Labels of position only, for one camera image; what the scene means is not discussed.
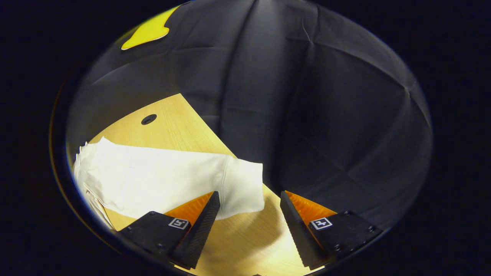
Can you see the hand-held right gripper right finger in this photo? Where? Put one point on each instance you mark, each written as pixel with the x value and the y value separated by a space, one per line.
pixel 298 234

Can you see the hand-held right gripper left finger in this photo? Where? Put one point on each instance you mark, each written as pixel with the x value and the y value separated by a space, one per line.
pixel 201 234

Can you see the white cloth garment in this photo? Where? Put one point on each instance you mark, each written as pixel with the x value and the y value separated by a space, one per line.
pixel 153 180

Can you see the black backdrop cloth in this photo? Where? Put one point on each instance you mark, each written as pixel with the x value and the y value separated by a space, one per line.
pixel 307 115

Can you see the black round table grommet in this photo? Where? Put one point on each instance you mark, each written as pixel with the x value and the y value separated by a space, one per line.
pixel 149 119

